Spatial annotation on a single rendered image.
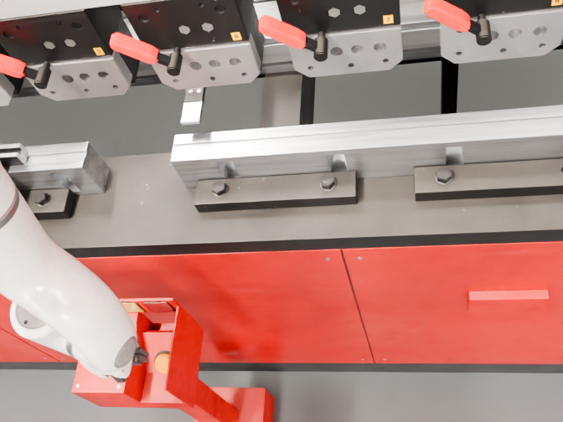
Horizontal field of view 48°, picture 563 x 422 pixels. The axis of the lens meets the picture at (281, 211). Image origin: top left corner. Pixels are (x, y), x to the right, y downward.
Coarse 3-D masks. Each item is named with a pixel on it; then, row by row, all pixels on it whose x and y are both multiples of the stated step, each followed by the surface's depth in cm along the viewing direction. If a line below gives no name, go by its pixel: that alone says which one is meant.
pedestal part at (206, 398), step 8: (200, 384) 147; (200, 392) 147; (208, 392) 152; (200, 400) 147; (208, 400) 152; (216, 400) 158; (224, 400) 164; (200, 408) 147; (208, 408) 152; (216, 408) 157; (224, 408) 163; (232, 408) 170; (192, 416) 156; (200, 416) 155; (208, 416) 155; (216, 416) 157; (224, 416) 163; (232, 416) 170
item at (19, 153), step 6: (12, 144) 121; (18, 144) 121; (0, 150) 122; (6, 150) 122; (12, 150) 121; (18, 150) 121; (24, 150) 122; (0, 156) 120; (6, 156) 120; (12, 156) 119; (18, 156) 120; (24, 156) 122; (6, 162) 122; (12, 162) 121; (18, 162) 121; (24, 162) 122
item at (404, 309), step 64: (128, 256) 124; (192, 256) 121; (256, 256) 119; (320, 256) 118; (384, 256) 116; (448, 256) 114; (512, 256) 113; (0, 320) 164; (256, 320) 151; (320, 320) 148; (384, 320) 145; (448, 320) 143; (512, 320) 140
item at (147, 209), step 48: (144, 192) 124; (192, 192) 122; (384, 192) 113; (96, 240) 121; (144, 240) 119; (192, 240) 117; (240, 240) 114; (288, 240) 113; (336, 240) 111; (384, 240) 110; (432, 240) 109; (480, 240) 108; (528, 240) 107
